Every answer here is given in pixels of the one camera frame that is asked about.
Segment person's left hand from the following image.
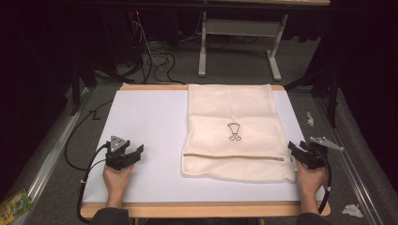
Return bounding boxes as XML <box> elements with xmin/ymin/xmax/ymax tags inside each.
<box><xmin>101</xmin><ymin>163</ymin><xmax>136</xmax><ymax>202</ymax></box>

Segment thin black cable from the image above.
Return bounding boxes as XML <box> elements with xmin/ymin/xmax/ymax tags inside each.
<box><xmin>64</xmin><ymin>98</ymin><xmax>115</xmax><ymax>173</ymax></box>

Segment grey metal desk frame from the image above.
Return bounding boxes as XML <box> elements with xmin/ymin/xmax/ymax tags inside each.
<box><xmin>197</xmin><ymin>10</ymin><xmax>290</xmax><ymax>83</ymax></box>

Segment person's right hand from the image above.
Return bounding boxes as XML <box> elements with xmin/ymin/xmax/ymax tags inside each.
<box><xmin>295</xmin><ymin>158</ymin><xmax>329</xmax><ymax>202</ymax></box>

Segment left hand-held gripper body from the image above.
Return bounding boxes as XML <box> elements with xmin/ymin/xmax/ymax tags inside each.
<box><xmin>105</xmin><ymin>135</ymin><xmax>131</xmax><ymax>172</ymax></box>

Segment crumpled white tissue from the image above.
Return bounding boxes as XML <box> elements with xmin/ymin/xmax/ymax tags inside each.
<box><xmin>341</xmin><ymin>203</ymin><xmax>365</xmax><ymax>219</ymax></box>

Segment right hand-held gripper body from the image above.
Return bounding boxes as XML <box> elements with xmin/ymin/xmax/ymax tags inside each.
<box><xmin>300</xmin><ymin>136</ymin><xmax>344</xmax><ymax>171</ymax></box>

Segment wooden table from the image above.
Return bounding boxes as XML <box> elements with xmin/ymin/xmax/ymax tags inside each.
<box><xmin>79</xmin><ymin>82</ymin><xmax>332</xmax><ymax>219</ymax></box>

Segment tangle of black cables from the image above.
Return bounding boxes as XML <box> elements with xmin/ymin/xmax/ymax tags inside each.
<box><xmin>124</xmin><ymin>46</ymin><xmax>186</xmax><ymax>86</ymax></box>

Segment thick black gripper cable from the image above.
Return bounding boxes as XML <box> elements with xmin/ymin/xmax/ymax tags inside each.
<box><xmin>76</xmin><ymin>142</ymin><xmax>111</xmax><ymax>225</ymax></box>

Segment aluminium floor rail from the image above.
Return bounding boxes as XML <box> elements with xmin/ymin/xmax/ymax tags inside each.
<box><xmin>14</xmin><ymin>87</ymin><xmax>96</xmax><ymax>225</ymax></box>
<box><xmin>314</xmin><ymin>96</ymin><xmax>388</xmax><ymax>225</ymax></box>

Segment white cable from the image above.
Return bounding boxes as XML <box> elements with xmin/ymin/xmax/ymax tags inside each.
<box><xmin>133</xmin><ymin>18</ymin><xmax>164</xmax><ymax>72</ymax></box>

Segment green printed packet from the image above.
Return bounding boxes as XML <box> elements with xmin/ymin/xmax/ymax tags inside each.
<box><xmin>0</xmin><ymin>188</ymin><xmax>34</xmax><ymax>225</ymax></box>

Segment black stand leg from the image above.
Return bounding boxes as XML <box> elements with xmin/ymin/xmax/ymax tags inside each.
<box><xmin>69</xmin><ymin>54</ymin><xmax>99</xmax><ymax>117</ymax></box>
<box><xmin>283</xmin><ymin>67</ymin><xmax>342</xmax><ymax>129</ymax></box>

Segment cream mesh laundry bag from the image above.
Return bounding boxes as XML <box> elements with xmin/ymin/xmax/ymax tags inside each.
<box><xmin>180</xmin><ymin>82</ymin><xmax>298</xmax><ymax>184</ymax></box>

